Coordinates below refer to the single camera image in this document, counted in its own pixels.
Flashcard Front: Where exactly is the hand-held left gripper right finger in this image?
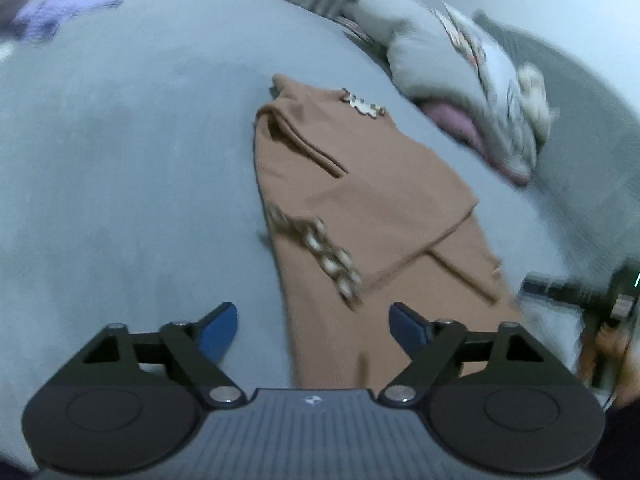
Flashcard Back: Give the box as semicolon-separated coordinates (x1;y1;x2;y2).
378;301;547;407

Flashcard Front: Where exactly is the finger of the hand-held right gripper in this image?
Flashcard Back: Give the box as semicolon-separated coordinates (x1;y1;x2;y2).
521;272;608;309

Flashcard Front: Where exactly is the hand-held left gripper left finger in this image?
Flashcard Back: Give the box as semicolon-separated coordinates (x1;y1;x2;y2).
82;301;247;407

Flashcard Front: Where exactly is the brown knit garment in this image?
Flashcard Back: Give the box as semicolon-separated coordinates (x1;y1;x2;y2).
252;74;527;391

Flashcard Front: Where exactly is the person's right hand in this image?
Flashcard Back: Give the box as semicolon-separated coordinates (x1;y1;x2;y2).
579;324;632;387

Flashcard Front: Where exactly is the grey quilt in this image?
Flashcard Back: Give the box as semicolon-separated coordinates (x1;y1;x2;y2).
472;9;640;283

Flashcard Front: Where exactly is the pink folded garment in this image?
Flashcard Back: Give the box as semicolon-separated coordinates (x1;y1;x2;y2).
421;99;532;184

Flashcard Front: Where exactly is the white plush toy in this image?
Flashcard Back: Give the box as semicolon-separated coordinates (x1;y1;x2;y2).
514;61;562;142

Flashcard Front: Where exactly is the blue-grey bed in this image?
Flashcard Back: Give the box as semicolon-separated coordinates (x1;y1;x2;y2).
0;0;626;461

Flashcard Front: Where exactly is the grey printed pillow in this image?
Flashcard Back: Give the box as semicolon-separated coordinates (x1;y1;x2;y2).
349;0;545;173

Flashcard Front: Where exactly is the purple cloth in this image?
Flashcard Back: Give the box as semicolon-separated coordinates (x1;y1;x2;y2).
12;0;126;45

